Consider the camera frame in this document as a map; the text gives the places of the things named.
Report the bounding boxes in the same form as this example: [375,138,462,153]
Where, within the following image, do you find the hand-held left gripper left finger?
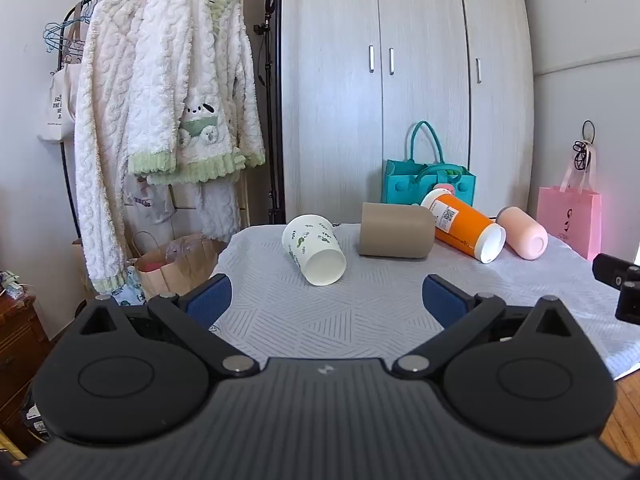
[75,273,261,377]

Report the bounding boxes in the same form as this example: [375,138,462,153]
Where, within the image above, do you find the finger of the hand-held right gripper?
[592,253,640,288]
[616,280,640,326]

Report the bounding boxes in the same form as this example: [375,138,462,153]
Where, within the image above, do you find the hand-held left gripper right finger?
[392,274,573,378]

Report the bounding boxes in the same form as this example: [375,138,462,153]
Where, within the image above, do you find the white cup with green print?
[282,214,347,287]

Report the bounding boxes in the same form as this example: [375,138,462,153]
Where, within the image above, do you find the orange cup with white label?
[420,189,507,264]

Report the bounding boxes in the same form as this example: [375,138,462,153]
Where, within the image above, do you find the brown paper cup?
[357,202,436,260]

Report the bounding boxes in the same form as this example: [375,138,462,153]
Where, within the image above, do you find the pink cup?
[496,206,549,261]

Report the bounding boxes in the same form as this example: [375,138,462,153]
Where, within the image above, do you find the brown paper bag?
[131,231,229,302]

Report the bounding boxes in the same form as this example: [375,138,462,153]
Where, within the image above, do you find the pink paper gift bag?
[536,150,602,261]

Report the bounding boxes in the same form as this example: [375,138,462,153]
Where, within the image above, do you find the blue floral bag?
[111,266,147,307]

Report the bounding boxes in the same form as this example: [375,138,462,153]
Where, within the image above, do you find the white patterned table cover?
[207,222,640,382]

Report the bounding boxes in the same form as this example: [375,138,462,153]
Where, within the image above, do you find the white fluffy pants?
[199,180,242,242]

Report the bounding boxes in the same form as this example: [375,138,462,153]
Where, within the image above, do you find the white printed cloth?
[122,175,177,227]

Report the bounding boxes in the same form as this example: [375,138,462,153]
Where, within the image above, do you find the teal felt tote bag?
[381,121,477,207]

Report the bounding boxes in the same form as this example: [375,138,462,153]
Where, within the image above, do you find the black clothes rack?
[52,0,173,291]

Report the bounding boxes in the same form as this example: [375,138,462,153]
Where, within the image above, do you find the white fluffy robe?
[74,0,151,296]

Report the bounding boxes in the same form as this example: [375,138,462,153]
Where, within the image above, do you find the brown wooden cabinet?
[0,294,52,457]

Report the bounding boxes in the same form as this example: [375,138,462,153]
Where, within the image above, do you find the black light stand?
[252,0,282,226]

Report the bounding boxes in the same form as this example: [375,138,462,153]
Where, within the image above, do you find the white and green fluffy jacket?
[127,0,267,187]

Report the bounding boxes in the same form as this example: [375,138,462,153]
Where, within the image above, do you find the grey wooden wardrobe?
[277,0,536,226]

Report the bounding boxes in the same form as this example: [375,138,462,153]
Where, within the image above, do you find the white canvas tote bag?
[36,60,82,144]

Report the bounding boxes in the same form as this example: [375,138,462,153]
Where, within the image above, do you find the black cord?
[572,120,597,172]

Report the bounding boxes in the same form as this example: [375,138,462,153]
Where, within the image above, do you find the blue wire hangers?
[42,0,96,55]

